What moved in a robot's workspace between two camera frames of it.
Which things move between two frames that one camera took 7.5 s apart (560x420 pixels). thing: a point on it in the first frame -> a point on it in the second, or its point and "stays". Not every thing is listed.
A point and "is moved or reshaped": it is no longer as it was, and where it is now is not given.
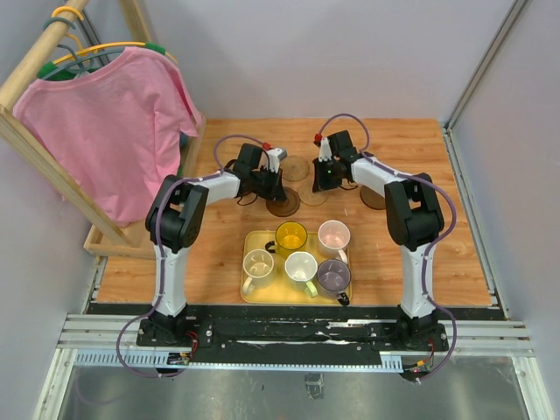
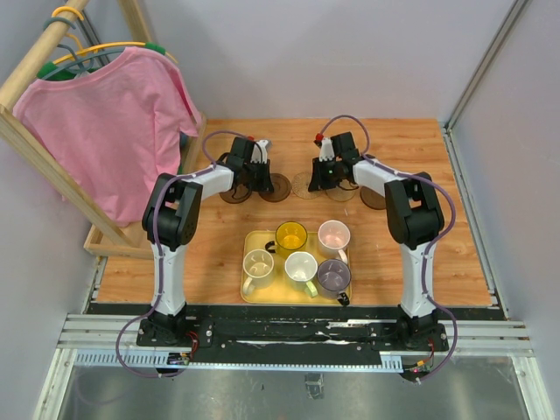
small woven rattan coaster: [311, 198] -> [339, 194]
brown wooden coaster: [372, 199] stays
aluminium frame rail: [451, 124] stays
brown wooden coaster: [287, 207] is moved or reshaped
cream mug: [258, 269] stays
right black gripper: [319, 183] stays
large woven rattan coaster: [295, 168] -> [300, 186]
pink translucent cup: [333, 237] stays
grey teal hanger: [81, 66] stays
